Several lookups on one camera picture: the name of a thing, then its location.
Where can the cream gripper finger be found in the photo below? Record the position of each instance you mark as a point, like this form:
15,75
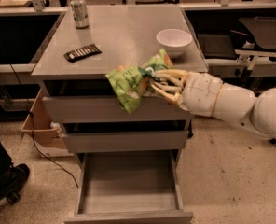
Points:
176,76
172,93

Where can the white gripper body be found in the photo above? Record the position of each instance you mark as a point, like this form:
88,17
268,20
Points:
201,92

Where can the green rice chip bag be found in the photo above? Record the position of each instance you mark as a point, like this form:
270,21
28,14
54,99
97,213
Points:
130,82

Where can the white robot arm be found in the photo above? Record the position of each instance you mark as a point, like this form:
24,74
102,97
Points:
242,109

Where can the grey top drawer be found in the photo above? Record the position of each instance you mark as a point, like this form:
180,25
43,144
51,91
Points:
72,101

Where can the grey drawer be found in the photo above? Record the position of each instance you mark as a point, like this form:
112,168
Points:
72,101
129,188
125,136

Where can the grey drawer cabinet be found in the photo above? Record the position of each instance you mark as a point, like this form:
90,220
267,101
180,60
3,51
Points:
126,35

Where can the grey middle drawer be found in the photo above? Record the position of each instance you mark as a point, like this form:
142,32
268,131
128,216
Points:
125,136

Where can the grey bottom drawer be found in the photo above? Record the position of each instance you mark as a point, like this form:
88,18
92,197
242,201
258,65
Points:
129,188

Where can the white bowl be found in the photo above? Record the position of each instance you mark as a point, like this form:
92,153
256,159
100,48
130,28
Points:
174,41

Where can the dark grey tray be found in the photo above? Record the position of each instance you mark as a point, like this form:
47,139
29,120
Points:
263,30

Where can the dark snack bar wrapper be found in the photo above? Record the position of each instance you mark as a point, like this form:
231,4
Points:
81,53

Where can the silver soda can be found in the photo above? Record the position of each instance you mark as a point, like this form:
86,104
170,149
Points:
80,13

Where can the cardboard box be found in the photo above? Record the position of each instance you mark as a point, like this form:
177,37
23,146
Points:
39,125

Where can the black shoe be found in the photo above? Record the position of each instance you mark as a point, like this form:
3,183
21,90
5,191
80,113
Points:
13,181

